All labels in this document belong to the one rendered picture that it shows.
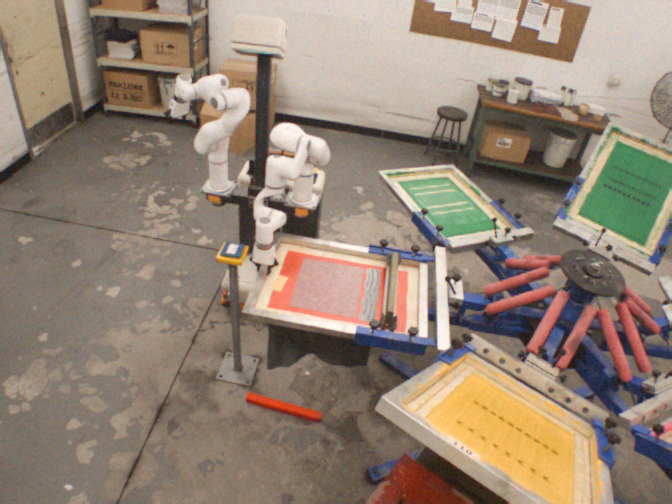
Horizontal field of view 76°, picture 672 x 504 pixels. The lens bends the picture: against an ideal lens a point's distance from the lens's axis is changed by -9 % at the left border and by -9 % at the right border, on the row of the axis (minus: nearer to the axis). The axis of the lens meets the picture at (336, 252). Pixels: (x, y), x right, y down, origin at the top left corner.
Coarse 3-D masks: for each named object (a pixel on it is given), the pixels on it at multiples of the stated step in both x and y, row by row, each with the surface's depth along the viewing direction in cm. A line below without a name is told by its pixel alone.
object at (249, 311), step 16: (288, 240) 240; (304, 240) 239; (320, 240) 241; (368, 256) 239; (384, 256) 237; (256, 288) 209; (256, 320) 199; (272, 320) 197; (288, 320) 197; (304, 320) 198; (352, 336) 196
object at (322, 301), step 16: (288, 288) 216; (304, 288) 218; (320, 288) 219; (336, 288) 220; (272, 304) 207; (288, 304) 209; (304, 304) 210; (320, 304) 211; (336, 304) 212; (352, 304) 213; (400, 304) 216; (336, 320) 204; (352, 320) 205; (400, 320) 208
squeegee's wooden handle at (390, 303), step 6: (396, 258) 225; (390, 264) 228; (396, 264) 222; (390, 270) 221; (396, 270) 218; (390, 276) 215; (396, 276) 215; (390, 282) 212; (390, 288) 208; (390, 294) 205; (390, 300) 202; (390, 306) 200; (390, 312) 197; (390, 318) 200
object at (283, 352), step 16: (272, 336) 215; (288, 336) 215; (304, 336) 213; (320, 336) 212; (336, 336) 208; (272, 352) 223; (288, 352) 222; (304, 352) 221; (320, 352) 219; (336, 352) 216; (352, 352) 215; (368, 352) 214; (272, 368) 231
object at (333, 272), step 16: (288, 256) 234; (304, 256) 235; (288, 272) 225; (304, 272) 226; (320, 272) 227; (336, 272) 229; (352, 272) 230; (384, 272) 232; (400, 272) 234; (352, 288) 221; (384, 288) 223; (400, 288) 225
